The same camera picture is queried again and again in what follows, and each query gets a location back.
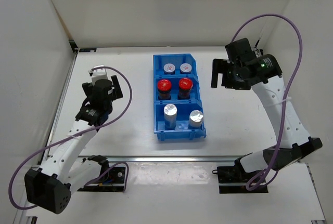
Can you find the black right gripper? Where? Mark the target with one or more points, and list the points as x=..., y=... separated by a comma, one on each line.
x=220, y=66

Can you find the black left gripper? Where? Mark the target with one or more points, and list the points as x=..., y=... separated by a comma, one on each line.
x=116, y=92

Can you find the red-lid sauce jar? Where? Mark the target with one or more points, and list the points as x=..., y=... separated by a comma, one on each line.
x=164, y=88
x=185, y=86

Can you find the grey-lid dark jar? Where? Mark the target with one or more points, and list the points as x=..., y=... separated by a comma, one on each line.
x=186, y=68
x=169, y=69

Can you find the silver-lid spice bottle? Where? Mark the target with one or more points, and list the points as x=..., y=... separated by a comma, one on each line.
x=170, y=115
x=195, y=119

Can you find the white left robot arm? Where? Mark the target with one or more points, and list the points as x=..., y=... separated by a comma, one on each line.
x=52, y=184

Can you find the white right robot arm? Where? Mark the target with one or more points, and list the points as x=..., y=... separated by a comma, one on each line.
x=264, y=76

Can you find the blue three-compartment plastic bin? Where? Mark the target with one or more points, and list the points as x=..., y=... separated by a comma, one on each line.
x=176, y=82

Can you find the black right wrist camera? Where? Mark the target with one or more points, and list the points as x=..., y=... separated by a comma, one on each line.
x=240, y=50

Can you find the aluminium front table rail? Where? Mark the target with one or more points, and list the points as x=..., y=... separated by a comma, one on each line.
x=156, y=159

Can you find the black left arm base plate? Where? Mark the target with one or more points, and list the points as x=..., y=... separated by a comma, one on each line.
x=114, y=181

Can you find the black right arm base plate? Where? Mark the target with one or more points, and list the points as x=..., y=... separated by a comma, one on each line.
x=231, y=181

